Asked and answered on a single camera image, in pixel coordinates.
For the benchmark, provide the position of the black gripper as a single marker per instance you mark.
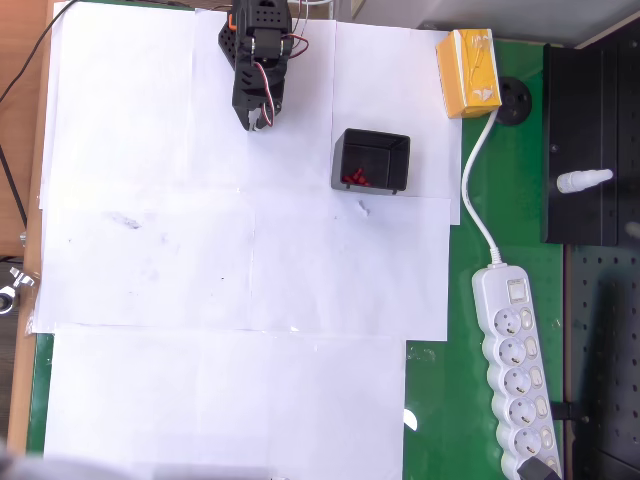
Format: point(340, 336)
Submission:
point(248, 113)

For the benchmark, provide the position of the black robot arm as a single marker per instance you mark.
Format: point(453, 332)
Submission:
point(265, 20)

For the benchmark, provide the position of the black open box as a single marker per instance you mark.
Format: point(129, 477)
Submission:
point(395, 165)

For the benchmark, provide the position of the yellow cardboard box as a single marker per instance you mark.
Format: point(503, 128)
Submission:
point(470, 75)

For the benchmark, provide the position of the large white paper sheet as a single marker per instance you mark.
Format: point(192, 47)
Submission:
point(225, 400)

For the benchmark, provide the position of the silver wing-nut clamp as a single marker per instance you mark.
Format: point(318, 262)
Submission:
point(12, 285)

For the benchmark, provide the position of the green desk mat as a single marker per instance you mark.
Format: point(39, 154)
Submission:
point(450, 390)

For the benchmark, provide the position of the white power strip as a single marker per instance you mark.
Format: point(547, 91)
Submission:
point(515, 375)

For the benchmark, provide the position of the black pegboard panel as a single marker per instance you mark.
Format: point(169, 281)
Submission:
point(600, 350)

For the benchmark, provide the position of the black pegboard hook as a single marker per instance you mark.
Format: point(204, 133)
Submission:
point(567, 411)

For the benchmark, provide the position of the black power plug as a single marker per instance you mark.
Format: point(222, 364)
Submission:
point(537, 470)

